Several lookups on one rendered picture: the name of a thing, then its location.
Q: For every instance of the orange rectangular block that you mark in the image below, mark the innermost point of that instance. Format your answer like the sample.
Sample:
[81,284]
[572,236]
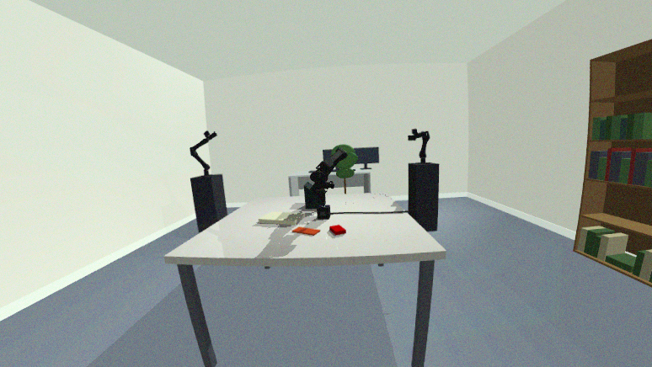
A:
[306,231]

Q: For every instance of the red rectangular block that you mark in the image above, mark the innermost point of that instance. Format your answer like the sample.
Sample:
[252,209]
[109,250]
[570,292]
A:
[337,229]

